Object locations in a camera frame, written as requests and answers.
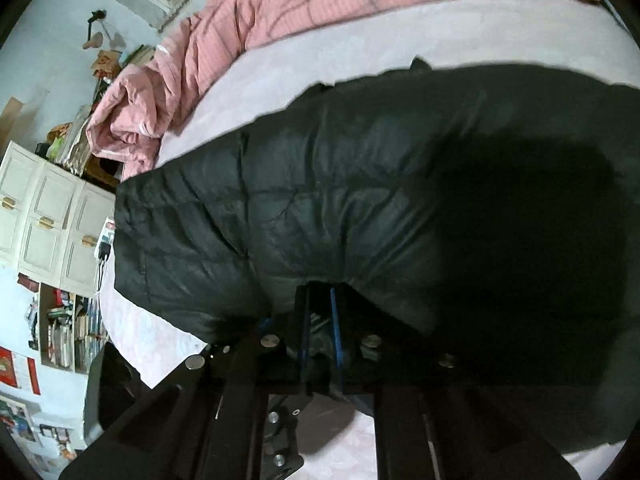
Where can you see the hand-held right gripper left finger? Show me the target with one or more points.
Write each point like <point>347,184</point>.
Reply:
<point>304,320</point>

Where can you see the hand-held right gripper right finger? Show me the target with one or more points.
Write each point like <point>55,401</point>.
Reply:
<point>337,325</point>

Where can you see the black puffer coat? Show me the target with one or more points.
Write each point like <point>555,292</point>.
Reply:
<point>350,185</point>

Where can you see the power strip with chargers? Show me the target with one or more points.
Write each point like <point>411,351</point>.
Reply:
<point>105,247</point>

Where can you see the bookshelf with books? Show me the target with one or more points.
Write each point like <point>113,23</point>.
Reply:
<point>65,330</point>

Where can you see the white panelled cabinet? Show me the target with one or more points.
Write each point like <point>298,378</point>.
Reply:
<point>50,210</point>

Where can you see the pile of desk clutter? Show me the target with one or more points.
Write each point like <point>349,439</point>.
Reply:
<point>75,145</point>

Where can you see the pink striped quilt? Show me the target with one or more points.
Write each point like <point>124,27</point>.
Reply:
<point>300,5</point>

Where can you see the red wall poster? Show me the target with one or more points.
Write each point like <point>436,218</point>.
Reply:
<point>7,367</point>

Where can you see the wall pictures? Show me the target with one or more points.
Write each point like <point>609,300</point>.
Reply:
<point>20,420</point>

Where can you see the wall lamp with pink shade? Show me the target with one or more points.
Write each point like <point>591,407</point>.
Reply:
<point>94,40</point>

